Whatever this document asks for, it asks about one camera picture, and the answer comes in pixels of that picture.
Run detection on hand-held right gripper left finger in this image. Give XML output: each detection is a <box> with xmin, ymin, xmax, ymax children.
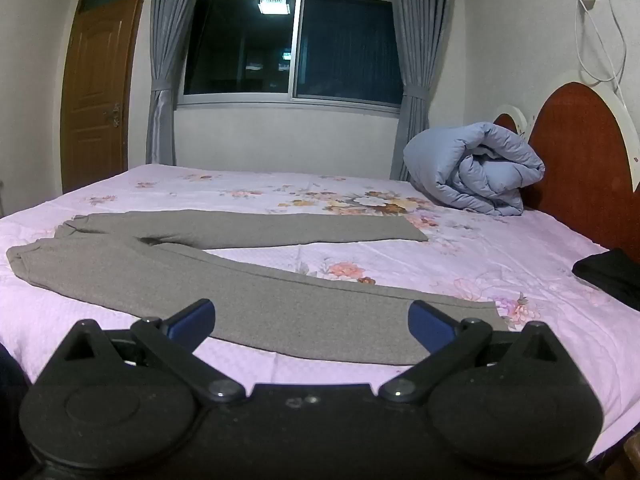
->
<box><xmin>47</xmin><ymin>299</ymin><xmax>246</xmax><ymax>404</ymax></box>

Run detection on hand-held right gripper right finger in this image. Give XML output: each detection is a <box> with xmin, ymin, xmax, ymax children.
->
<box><xmin>378</xmin><ymin>301</ymin><xmax>580</xmax><ymax>404</ymax></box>

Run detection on grey pants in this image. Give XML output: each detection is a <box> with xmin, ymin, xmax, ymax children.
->
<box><xmin>6</xmin><ymin>210</ymin><xmax>510</xmax><ymax>366</ymax></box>

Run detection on bed with pink floral sheet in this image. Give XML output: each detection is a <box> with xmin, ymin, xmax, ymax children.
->
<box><xmin>0</xmin><ymin>162</ymin><xmax>640</xmax><ymax>467</ymax></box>

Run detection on rolled blue quilt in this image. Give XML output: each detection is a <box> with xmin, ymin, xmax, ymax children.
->
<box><xmin>402</xmin><ymin>121</ymin><xmax>547</xmax><ymax>218</ymax></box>

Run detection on black cloth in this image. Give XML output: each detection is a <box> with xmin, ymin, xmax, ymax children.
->
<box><xmin>571</xmin><ymin>248</ymin><xmax>640</xmax><ymax>311</ymax></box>

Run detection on brown and white headboard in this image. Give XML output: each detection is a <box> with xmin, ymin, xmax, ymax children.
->
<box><xmin>492</xmin><ymin>67</ymin><xmax>640</xmax><ymax>264</ymax></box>

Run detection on brown wooden door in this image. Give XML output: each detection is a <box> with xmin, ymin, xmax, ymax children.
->
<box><xmin>60</xmin><ymin>0</ymin><xmax>153</xmax><ymax>195</ymax></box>

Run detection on sliding glass window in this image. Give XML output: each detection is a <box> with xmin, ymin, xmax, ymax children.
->
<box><xmin>172</xmin><ymin>0</ymin><xmax>405</xmax><ymax>114</ymax></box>

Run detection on white cable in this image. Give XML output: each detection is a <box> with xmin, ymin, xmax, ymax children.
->
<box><xmin>574</xmin><ymin>0</ymin><xmax>629</xmax><ymax>86</ymax></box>

